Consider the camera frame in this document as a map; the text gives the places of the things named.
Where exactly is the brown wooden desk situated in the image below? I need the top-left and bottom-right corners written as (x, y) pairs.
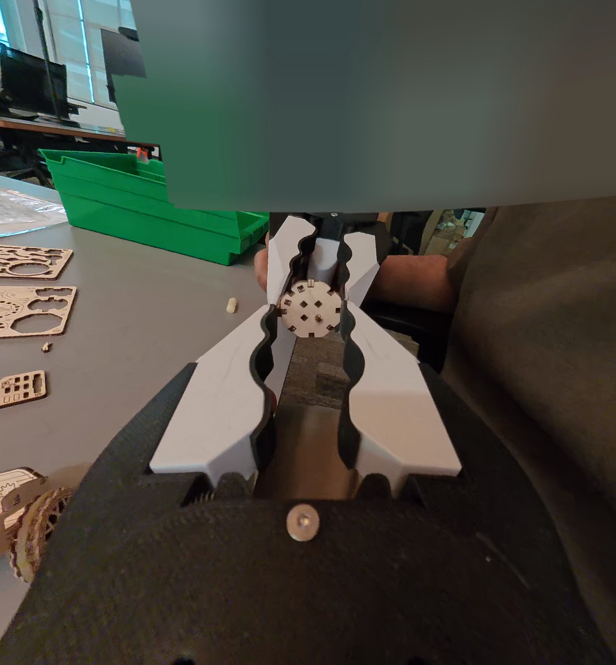
top-left (0, 110), bottom-right (128, 143)

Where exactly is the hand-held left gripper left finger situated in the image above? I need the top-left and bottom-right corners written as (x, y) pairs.
top-left (148, 304), bottom-right (282, 482)

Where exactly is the person's right forearm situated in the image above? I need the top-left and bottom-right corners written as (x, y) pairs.
top-left (373, 254), bottom-right (455, 313)

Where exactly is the person's brown shirt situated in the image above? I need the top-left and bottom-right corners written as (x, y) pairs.
top-left (440, 195), bottom-right (616, 665)

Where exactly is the slotted small wooden frame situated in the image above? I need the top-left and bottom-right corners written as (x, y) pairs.
top-left (0, 370), bottom-right (49, 415)

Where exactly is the grey desk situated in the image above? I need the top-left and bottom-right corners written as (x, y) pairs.
top-left (0, 169), bottom-right (288, 603)

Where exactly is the empty wooden parts sheet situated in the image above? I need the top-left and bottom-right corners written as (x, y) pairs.
top-left (0, 243), bottom-right (74, 281)

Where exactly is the wooden sidecar model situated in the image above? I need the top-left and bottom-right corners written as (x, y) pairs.
top-left (0, 467), bottom-right (77, 584)

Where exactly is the black panel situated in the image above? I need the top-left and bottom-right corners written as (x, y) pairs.
top-left (100, 28), bottom-right (148, 80)

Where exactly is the clear plastic sleeve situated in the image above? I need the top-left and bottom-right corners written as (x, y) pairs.
top-left (0, 182), bottom-right (71, 241)

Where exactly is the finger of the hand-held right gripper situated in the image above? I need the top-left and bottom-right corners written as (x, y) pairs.
top-left (264, 214), bottom-right (318, 390)
top-left (338, 231), bottom-right (382, 307)

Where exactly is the black computer monitor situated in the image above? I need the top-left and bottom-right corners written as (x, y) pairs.
top-left (0, 44), bottom-right (70, 117)

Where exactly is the cone-shaped wooden wheel assembly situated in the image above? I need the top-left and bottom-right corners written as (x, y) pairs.
top-left (278, 278), bottom-right (342, 339)

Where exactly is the green plastic bin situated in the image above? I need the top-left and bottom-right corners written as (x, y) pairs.
top-left (38, 149), bottom-right (270, 267)

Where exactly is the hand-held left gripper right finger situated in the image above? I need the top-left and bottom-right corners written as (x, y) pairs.
top-left (337, 300), bottom-right (463, 498)

